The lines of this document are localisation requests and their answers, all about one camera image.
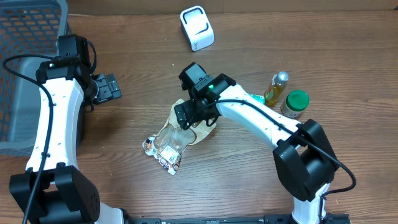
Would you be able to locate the beige brown paper pouch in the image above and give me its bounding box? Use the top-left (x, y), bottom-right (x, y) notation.
top-left (154, 99), bottom-right (216, 154)

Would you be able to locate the teal white snack packet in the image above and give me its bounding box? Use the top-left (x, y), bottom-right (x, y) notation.
top-left (249, 93), bottom-right (265, 105)

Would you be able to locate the brown patterned snack packet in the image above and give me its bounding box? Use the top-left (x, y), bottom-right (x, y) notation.
top-left (142, 136), bottom-right (181, 175)

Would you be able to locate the clear bottle yellow liquid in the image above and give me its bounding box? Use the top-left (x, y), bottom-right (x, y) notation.
top-left (264, 71), bottom-right (289, 107)

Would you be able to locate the green lid white jar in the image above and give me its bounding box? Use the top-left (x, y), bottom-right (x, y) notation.
top-left (280, 90), bottom-right (310, 118)

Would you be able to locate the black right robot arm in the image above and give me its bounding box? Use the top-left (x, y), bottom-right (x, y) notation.
top-left (175, 73), bottom-right (339, 223)

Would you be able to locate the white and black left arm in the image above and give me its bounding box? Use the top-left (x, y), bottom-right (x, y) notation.
top-left (9, 55), bottom-right (128, 223)

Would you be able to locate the white barcode scanner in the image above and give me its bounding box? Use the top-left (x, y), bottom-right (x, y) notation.
top-left (180, 6), bottom-right (215, 52)

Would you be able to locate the grey plastic mesh basket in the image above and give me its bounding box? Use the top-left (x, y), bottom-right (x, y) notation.
top-left (0, 0), bottom-right (88, 157)

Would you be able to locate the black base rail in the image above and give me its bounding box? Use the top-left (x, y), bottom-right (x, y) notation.
top-left (121, 213), bottom-right (351, 224)

